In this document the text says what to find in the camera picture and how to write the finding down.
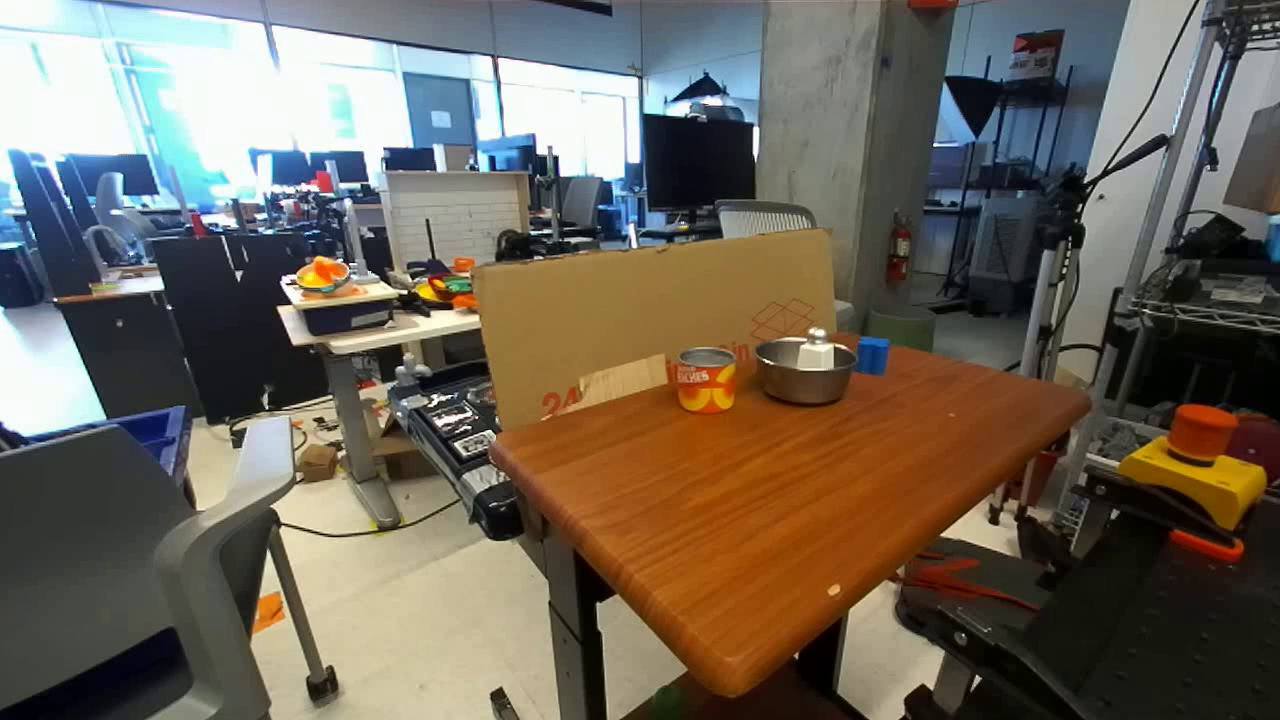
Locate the grey office chair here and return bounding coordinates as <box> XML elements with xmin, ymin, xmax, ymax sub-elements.
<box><xmin>0</xmin><ymin>415</ymin><xmax>340</xmax><ymax>720</ymax></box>

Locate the cardboard panel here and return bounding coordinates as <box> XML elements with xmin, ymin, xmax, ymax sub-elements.
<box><xmin>477</xmin><ymin>229</ymin><xmax>834</xmax><ymax>428</ymax></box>

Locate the tray with colourful toys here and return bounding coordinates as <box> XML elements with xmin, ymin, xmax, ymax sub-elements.
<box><xmin>281</xmin><ymin>258</ymin><xmax>398</xmax><ymax>335</ymax></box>

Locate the camera tripod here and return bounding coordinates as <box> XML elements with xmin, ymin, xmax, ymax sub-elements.
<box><xmin>983</xmin><ymin>134</ymin><xmax>1171</xmax><ymax>523</ymax></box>

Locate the yellow emergency stop button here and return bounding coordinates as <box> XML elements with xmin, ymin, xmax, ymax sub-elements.
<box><xmin>1118</xmin><ymin>406</ymin><xmax>1266</xmax><ymax>533</ymax></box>

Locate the white object in bowl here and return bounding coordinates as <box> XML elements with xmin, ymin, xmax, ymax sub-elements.
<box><xmin>794</xmin><ymin>328</ymin><xmax>834</xmax><ymax>374</ymax></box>

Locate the orange yellow tin can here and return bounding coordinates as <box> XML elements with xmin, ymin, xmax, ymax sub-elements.
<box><xmin>667</xmin><ymin>343</ymin><xmax>734</xmax><ymax>415</ymax></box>

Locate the blue block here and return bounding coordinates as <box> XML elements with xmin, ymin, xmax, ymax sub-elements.
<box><xmin>856</xmin><ymin>335</ymin><xmax>892</xmax><ymax>375</ymax></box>

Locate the steel bowl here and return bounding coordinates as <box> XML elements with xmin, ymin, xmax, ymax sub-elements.
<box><xmin>756</xmin><ymin>335</ymin><xmax>856</xmax><ymax>408</ymax></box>

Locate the red fire extinguisher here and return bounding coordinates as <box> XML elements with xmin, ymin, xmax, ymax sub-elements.
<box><xmin>885</xmin><ymin>214</ymin><xmax>913</xmax><ymax>291</ymax></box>

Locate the black computer monitor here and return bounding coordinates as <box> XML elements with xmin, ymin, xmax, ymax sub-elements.
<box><xmin>643</xmin><ymin>116</ymin><xmax>756</xmax><ymax>207</ymax></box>

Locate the white side table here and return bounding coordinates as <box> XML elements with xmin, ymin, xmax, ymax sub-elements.
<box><xmin>277</xmin><ymin>304</ymin><xmax>481</xmax><ymax>528</ymax></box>

